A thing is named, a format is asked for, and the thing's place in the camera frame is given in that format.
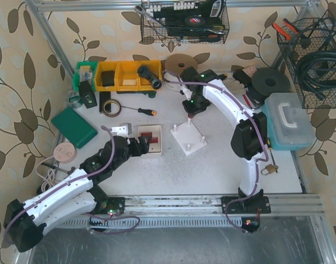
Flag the white spring tray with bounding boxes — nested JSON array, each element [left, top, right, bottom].
[[138, 125, 162, 157]]

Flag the orange black screwdriver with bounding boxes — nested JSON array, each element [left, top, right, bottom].
[[122, 106, 156, 116]]

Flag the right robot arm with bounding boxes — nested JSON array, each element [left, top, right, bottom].
[[178, 67, 269, 198]]

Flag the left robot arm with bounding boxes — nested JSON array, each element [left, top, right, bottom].
[[3, 135, 152, 252]]

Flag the red spring in tray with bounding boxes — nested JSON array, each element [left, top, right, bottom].
[[150, 137, 159, 144], [140, 132, 153, 137]]

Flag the brown tape roll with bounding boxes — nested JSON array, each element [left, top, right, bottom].
[[102, 99, 122, 118]]

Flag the beige work glove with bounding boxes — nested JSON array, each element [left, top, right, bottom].
[[223, 77, 246, 96]]

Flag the black brush with sponge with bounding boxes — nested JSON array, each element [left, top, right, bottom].
[[233, 65, 257, 86]]

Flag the green foam pad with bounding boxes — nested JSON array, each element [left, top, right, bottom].
[[51, 107, 98, 149]]

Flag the round sanding disc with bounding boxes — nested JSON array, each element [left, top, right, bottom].
[[53, 141, 77, 163]]

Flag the grey pipe fitting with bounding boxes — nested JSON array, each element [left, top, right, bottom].
[[137, 65, 162, 90]]

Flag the black battery charger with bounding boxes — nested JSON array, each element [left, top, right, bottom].
[[78, 81, 97, 108]]

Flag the glass jar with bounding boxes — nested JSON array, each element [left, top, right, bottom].
[[68, 91, 82, 109]]

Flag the black foam disc spool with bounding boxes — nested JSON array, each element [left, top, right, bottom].
[[248, 68, 291, 103]]

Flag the yellow storage bins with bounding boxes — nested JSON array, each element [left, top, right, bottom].
[[95, 60, 162, 92]]

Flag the black box in bin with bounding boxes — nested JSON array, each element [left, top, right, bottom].
[[101, 70, 115, 87]]

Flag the yellow black screwdriver by toolbox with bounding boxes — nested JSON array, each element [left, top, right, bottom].
[[267, 138, 278, 173]]

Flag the green storage bin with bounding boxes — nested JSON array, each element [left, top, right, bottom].
[[73, 61, 98, 91]]

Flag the teal clear toolbox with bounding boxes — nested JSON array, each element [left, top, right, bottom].
[[262, 92, 316, 151]]

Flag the white four-peg base plate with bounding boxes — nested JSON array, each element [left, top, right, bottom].
[[170, 118, 207, 156]]

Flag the white cable spool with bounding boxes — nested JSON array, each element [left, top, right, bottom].
[[162, 54, 198, 92]]

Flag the white cord bundle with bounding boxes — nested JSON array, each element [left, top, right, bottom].
[[35, 156, 61, 196]]

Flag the wire basket with tools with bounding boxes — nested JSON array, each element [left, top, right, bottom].
[[134, 1, 229, 46]]

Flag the aluminium rail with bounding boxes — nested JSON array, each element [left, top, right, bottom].
[[108, 194, 324, 217]]

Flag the orange handled pliers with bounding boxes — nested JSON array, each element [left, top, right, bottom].
[[272, 18, 299, 41]]

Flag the wire basket with hoses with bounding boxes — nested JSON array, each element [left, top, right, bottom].
[[277, 16, 336, 109]]

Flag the black hose coil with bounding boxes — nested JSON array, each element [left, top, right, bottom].
[[296, 48, 336, 94]]

